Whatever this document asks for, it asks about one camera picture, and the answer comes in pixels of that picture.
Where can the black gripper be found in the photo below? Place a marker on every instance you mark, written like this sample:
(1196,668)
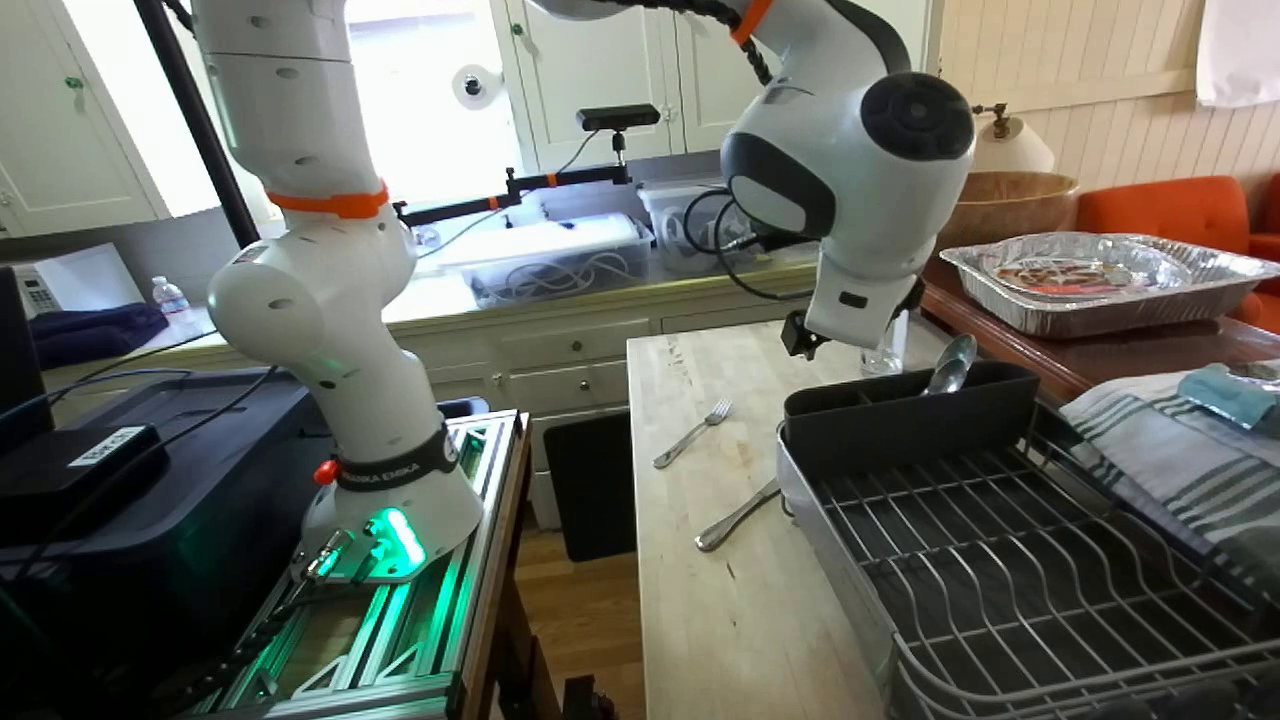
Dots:
(805,339)

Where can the silver spoon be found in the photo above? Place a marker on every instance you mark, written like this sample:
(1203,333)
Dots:
(952,361)

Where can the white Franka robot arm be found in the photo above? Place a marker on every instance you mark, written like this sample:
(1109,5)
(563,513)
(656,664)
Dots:
(321,292)

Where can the white counter cabinet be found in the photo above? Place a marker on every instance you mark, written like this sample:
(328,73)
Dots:
(563,353)

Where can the black cutlery holder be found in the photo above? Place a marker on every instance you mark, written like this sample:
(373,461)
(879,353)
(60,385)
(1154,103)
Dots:
(895,421)

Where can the silver fork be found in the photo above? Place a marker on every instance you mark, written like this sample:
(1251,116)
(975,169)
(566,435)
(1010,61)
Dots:
(687,437)

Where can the silver table knife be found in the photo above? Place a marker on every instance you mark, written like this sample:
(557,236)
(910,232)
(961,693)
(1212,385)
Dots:
(732,518)

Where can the large wooden bowl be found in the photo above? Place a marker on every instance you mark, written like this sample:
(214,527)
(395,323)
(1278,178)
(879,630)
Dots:
(1010,203)

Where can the clear plastic bin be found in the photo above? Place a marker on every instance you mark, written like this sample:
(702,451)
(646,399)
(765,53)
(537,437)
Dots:
(563,263)

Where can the beige domed lamp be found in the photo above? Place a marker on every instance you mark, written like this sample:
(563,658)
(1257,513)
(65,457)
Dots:
(1010,144)

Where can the aluminium foil tray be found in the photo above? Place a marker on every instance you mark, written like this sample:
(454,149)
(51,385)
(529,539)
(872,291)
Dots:
(1106,274)

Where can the brown wooden table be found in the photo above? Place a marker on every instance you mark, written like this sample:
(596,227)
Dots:
(1134,353)

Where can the orange armchair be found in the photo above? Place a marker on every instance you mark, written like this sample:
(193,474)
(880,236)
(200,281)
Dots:
(1162,208)

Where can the striped grey dish towel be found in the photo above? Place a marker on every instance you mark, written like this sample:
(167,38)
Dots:
(1173,454)

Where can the white paper towel roll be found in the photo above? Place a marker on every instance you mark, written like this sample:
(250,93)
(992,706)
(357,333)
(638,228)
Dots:
(473,87)

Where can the white hanging cloth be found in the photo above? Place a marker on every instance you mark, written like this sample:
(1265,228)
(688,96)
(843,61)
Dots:
(1242,53)

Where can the small clear water bottle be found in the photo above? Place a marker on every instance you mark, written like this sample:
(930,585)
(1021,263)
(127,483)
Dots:
(167,298)

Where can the black tripod pole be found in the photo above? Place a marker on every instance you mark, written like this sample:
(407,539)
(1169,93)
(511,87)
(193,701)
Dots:
(193,120)

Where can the black control box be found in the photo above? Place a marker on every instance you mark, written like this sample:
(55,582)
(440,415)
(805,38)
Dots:
(174,562)

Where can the dark blue cloth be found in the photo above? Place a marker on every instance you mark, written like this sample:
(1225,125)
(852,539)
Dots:
(95,329)

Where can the black power brick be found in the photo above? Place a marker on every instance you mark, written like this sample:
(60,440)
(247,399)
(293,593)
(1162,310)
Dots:
(81,474)

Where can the black stereo camera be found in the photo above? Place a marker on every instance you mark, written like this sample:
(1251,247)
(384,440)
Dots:
(620,116)

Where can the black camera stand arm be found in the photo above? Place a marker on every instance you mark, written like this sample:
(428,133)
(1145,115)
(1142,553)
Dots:
(515,185)

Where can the aluminium frame robot cart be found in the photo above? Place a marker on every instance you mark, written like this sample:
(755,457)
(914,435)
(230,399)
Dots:
(400,624)

